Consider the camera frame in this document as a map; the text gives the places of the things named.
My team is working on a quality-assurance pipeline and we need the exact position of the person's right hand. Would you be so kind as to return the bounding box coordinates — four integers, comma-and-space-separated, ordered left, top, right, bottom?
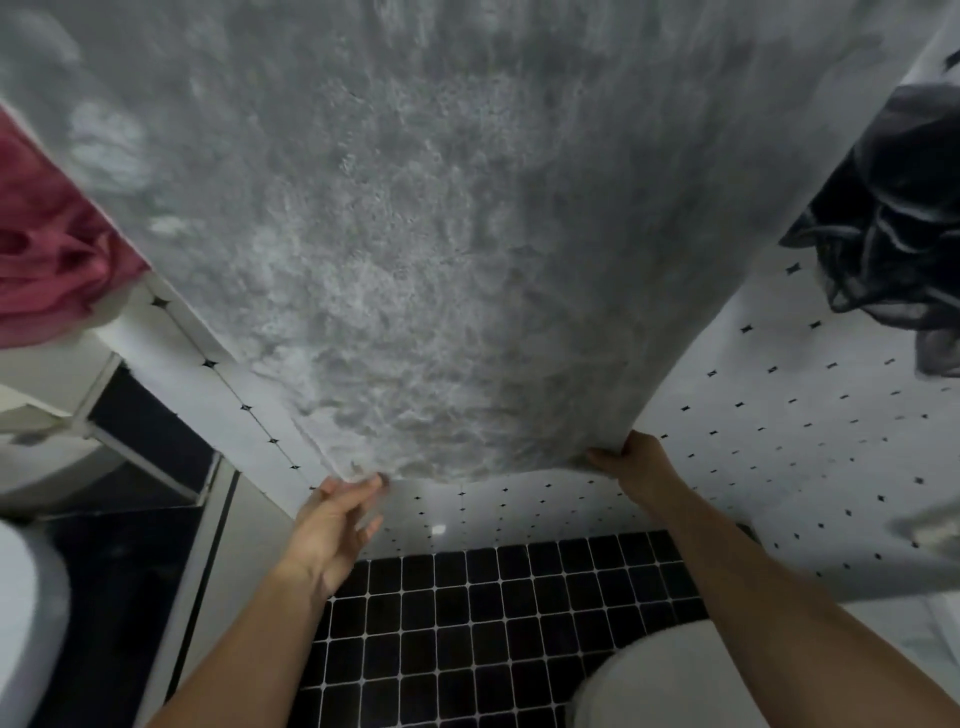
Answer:
584, 429, 685, 511

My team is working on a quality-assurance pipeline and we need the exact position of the white sink basin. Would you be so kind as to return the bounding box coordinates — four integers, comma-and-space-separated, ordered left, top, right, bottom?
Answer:
0, 517, 73, 728

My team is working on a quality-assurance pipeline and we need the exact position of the person's left forearm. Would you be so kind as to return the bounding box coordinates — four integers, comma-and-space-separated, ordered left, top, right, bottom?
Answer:
146, 566, 331, 728

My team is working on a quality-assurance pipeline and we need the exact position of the black white vanity cabinet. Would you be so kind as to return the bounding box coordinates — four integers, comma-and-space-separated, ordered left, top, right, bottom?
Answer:
22, 359, 241, 728

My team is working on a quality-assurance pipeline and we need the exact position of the person's right forearm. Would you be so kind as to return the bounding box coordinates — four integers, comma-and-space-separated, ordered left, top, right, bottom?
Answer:
644, 479, 960, 728

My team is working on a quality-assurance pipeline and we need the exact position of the pink bath loofah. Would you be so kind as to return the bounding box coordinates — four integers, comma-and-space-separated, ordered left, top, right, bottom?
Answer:
0, 104, 151, 350

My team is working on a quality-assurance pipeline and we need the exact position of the black gray bath loofah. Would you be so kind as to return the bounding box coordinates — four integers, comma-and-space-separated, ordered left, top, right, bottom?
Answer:
779, 52, 960, 378

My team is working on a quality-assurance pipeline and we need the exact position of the gray towel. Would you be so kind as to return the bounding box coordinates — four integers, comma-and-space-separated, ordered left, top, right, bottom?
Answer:
0, 0, 954, 485

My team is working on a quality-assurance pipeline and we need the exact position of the white shelf cabinet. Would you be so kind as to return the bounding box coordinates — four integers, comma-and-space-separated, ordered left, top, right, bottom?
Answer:
0, 329, 125, 451

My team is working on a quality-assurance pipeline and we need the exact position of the white toilet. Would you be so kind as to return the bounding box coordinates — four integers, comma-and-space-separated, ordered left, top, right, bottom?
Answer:
566, 596, 960, 728

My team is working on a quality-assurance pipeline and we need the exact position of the person's left hand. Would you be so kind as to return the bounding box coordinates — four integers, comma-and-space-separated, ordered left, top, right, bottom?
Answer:
275, 472, 391, 601

